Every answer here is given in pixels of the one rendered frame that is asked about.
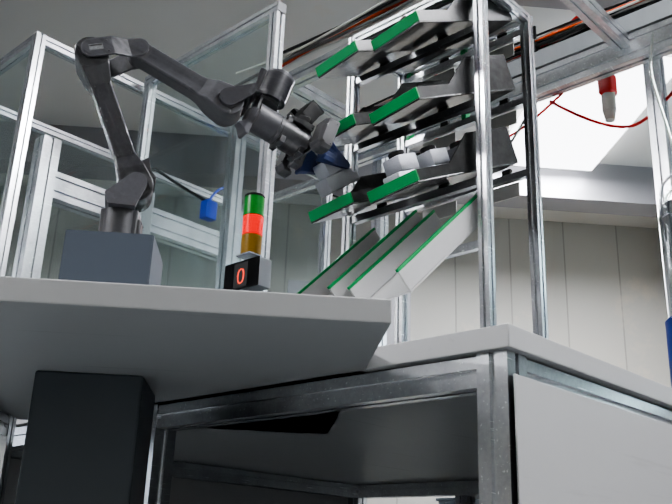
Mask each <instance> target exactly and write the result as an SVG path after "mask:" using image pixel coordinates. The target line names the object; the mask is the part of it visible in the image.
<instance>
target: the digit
mask: <svg viewBox="0 0 672 504"><path fill-rule="evenodd" d="M247 270H248V261H246V262H242V263H239V264H236V265H235V268H234V280H233V289H234V288H238V287H241V286H245V285H246V283H247Z"/></svg>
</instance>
